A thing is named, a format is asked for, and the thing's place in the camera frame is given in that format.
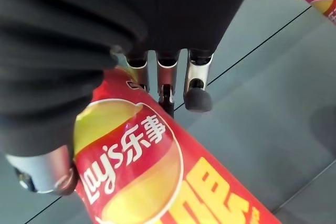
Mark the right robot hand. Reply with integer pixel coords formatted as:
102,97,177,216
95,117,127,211
0,0,260,196

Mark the red Lay's chips can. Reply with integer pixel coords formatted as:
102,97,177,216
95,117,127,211
72,66,282,224

